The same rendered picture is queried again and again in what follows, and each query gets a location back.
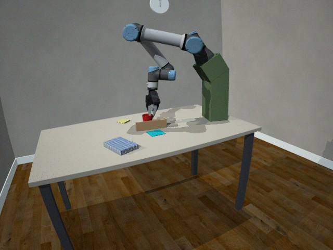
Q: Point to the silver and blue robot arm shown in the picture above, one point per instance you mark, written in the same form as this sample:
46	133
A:
186	42

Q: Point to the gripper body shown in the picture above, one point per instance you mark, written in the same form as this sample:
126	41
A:
148	97

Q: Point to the blue plaid towel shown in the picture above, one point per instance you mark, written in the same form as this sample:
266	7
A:
120	145

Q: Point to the red cup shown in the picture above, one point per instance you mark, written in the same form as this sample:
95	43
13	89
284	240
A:
146	117

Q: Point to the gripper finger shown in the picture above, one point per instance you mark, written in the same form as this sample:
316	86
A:
148	108
154	110

